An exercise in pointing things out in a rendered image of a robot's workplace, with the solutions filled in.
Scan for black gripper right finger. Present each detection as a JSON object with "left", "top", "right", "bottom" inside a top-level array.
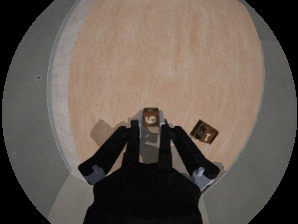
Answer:
[{"left": 155, "top": 110, "right": 220, "bottom": 194}]

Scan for dark brown cube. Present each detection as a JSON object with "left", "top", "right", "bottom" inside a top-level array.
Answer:
[
  {"left": 143, "top": 108, "right": 159, "bottom": 127},
  {"left": 195, "top": 125, "right": 214, "bottom": 143}
]

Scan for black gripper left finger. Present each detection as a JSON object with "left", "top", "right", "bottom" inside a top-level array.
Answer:
[{"left": 78, "top": 110, "right": 143, "bottom": 192}]

